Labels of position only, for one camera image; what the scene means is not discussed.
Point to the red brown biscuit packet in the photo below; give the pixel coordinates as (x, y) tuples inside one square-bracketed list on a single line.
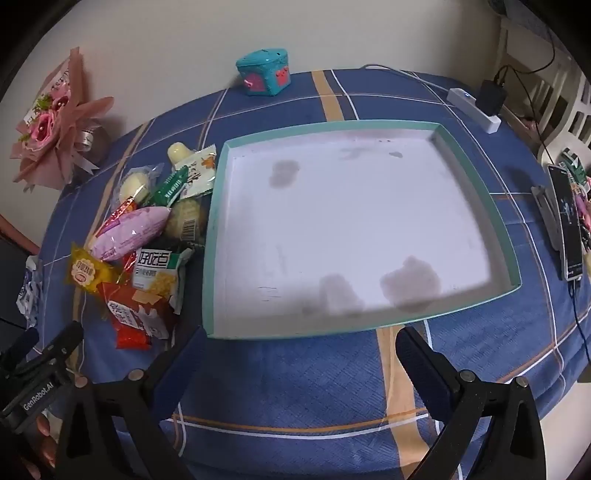
[(134, 318)]

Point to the green snack packet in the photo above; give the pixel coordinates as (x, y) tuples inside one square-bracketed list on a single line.
[(168, 187)]

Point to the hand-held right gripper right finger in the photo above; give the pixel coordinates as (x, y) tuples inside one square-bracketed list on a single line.
[(417, 364)]

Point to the white chair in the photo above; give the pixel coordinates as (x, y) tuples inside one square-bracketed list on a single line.
[(554, 78)]

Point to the yellow bread packet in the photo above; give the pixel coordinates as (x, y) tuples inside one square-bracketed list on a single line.
[(87, 272)]

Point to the clear packet of white balls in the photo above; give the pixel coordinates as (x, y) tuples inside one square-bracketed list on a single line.
[(134, 184)]

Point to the black charger adapter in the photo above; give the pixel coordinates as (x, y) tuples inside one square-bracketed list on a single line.
[(491, 97)]

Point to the smartphone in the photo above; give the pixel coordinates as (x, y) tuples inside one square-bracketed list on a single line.
[(569, 226)]

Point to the white packet with orange flower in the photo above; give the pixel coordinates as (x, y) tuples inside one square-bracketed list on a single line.
[(198, 173)]

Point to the white tray with teal rim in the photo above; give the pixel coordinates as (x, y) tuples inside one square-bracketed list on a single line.
[(351, 221)]

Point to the pink purple snack packet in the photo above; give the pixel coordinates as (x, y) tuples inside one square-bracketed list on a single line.
[(131, 230)]

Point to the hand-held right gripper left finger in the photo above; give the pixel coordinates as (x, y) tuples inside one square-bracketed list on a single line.
[(181, 369)]

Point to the dark brown round object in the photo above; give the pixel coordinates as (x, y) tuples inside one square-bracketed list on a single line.
[(99, 143)]

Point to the person's left hand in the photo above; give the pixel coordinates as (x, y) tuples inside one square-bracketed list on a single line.
[(47, 438)]

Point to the white blue wrapper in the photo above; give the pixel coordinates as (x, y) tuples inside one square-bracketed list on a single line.
[(30, 286)]

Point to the red clear cartoon snack packet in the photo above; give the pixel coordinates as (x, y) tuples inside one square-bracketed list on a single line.
[(113, 217)]

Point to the cream jelly cup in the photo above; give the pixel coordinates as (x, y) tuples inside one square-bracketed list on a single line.
[(178, 153)]

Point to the teal toy house box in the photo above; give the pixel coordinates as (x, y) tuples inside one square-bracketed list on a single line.
[(263, 71)]

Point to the white green cracker packet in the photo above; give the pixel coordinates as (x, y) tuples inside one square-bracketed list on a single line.
[(154, 272)]

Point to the grey phone stand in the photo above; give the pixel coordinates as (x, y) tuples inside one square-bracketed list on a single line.
[(549, 217)]

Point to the blue plaid tablecloth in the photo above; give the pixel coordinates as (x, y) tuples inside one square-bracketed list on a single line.
[(295, 383)]

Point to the white power strip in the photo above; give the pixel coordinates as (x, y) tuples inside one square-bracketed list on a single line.
[(473, 113)]

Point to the pink flower bouquet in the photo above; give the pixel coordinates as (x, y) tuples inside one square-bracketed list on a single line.
[(53, 124)]

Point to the pile of colourful small packets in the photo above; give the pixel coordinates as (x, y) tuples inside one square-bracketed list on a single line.
[(582, 184)]

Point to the round pastry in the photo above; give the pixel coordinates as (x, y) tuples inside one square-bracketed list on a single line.
[(184, 219)]

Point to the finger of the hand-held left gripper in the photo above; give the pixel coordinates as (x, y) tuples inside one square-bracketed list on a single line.
[(21, 346), (55, 348)]

